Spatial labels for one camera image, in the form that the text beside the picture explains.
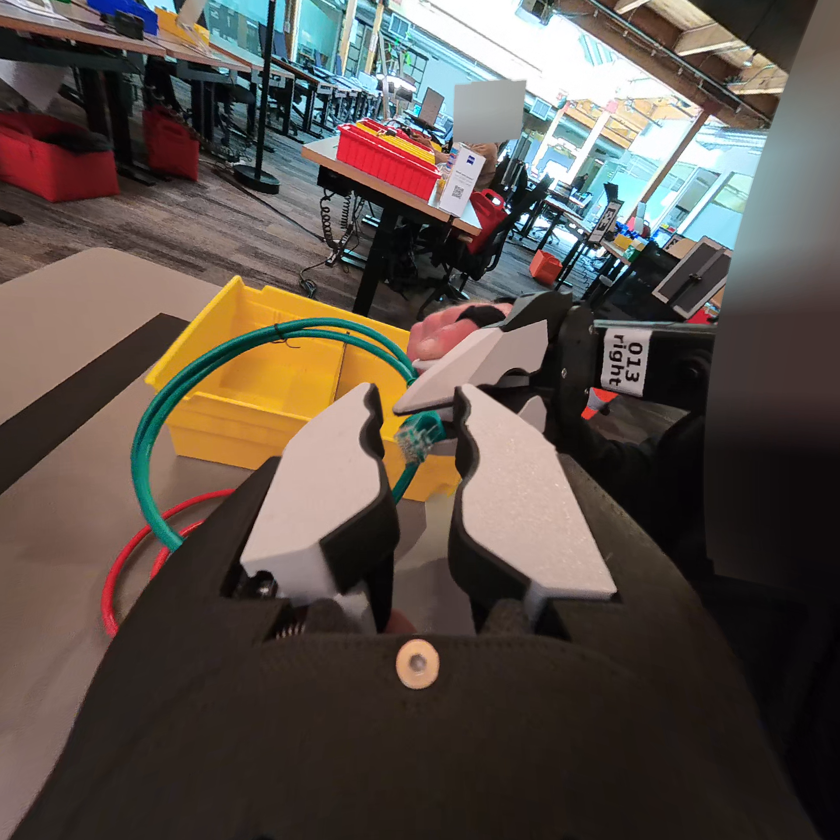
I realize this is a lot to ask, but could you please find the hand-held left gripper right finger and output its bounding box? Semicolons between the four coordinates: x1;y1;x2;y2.
448;384;619;624

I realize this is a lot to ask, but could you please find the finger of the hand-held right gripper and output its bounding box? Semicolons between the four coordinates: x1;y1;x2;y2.
518;392;551;437
392;318;551;416

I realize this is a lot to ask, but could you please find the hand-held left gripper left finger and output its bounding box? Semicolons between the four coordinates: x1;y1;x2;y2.
239;382;401;634

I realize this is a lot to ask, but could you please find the yellow plastic bin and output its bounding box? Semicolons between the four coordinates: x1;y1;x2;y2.
144;276;460;503

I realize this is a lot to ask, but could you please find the green ethernet cable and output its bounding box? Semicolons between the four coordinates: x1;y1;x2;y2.
130;317;454;552

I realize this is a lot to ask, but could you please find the person's right forearm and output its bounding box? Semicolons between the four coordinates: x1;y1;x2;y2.
558;394;716;578

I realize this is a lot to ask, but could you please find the person's right hand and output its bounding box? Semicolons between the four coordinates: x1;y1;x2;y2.
406;297;519;363

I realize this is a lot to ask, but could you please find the black office chair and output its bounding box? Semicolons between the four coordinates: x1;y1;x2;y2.
420;174;552;309

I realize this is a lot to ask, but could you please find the black high-back chair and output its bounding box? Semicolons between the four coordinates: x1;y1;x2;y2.
591;243;716;322

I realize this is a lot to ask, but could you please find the red bag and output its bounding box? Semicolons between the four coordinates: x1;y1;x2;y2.
469;189;509;253

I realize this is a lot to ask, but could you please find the white sign card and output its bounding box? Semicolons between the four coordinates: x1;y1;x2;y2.
436;151;488;216

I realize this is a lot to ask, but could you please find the long red plastic bin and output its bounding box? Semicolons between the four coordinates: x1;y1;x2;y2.
336;119;442;198

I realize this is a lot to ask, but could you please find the wooden top desk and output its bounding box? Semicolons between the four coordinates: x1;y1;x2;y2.
302;134;483;316

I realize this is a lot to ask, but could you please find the black floor stand pole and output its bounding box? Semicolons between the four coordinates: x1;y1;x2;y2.
233;0;282;194

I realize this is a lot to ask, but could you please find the red storage tote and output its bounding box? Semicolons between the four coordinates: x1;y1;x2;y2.
0;112;121;203
142;108;200;181

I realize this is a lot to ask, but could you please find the blue plastic bin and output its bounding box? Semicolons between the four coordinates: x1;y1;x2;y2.
88;0;158;34

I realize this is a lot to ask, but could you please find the long wooden desk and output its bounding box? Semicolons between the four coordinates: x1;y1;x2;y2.
0;0;253;185

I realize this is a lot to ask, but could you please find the black coiled cable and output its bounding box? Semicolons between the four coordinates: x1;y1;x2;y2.
318;190;358;263

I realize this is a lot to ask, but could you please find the red ethernet cable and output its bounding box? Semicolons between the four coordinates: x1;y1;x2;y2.
101;489;237;637

